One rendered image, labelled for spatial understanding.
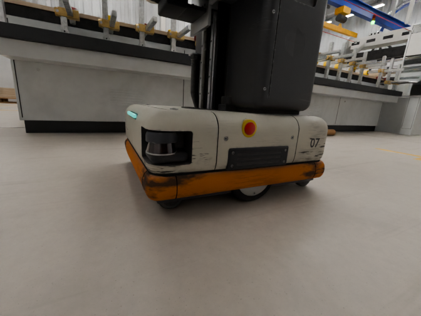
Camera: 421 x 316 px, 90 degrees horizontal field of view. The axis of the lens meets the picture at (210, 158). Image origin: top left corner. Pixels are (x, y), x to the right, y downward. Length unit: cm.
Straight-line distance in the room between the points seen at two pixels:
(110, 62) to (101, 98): 34
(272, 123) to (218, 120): 19
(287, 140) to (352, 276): 40
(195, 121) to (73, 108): 163
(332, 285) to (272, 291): 12
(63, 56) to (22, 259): 153
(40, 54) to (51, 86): 28
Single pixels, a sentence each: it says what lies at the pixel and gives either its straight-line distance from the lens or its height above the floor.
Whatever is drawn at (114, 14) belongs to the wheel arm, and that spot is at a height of 80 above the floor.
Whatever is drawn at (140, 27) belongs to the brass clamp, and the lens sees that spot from 195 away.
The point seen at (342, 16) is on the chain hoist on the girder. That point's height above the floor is 294.
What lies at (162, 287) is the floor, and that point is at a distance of 42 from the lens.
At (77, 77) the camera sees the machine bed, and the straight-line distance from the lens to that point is 208.
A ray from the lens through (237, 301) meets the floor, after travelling 41.
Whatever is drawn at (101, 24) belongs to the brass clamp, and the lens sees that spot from 192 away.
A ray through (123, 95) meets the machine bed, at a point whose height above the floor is 33.
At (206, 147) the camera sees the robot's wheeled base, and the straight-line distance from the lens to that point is 56.
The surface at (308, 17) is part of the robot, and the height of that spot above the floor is 57.
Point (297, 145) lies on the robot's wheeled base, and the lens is 77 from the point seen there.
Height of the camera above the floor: 30
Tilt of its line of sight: 14 degrees down
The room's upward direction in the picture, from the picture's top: 4 degrees clockwise
